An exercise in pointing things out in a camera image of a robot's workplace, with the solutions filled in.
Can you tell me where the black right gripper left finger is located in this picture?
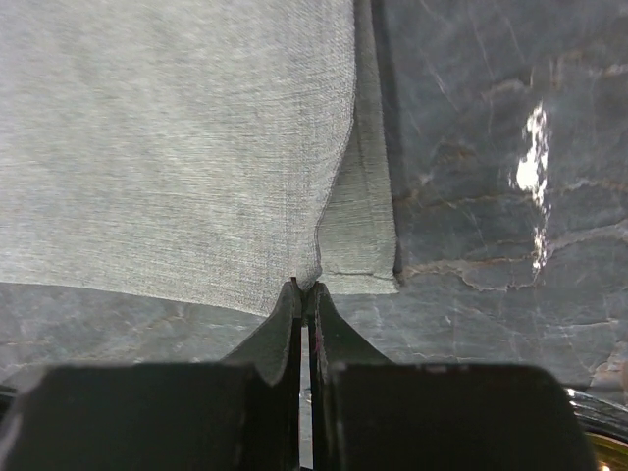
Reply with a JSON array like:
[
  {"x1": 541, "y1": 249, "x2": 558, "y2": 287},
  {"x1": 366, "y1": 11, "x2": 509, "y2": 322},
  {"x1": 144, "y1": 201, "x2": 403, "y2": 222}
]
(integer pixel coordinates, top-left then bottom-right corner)
[{"x1": 1, "y1": 282, "x2": 301, "y2": 470}]

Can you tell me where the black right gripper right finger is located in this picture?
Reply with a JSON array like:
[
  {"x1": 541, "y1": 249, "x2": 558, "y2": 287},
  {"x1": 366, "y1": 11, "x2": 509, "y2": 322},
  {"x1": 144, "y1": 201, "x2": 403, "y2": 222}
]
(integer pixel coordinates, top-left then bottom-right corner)
[{"x1": 308, "y1": 284, "x2": 597, "y2": 470}]

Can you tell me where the grey cloth napkin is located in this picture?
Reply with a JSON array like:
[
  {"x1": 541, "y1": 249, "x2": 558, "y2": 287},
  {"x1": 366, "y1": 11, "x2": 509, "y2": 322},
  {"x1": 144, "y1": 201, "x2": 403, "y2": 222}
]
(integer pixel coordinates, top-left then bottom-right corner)
[{"x1": 1, "y1": 1, "x2": 397, "y2": 316}]

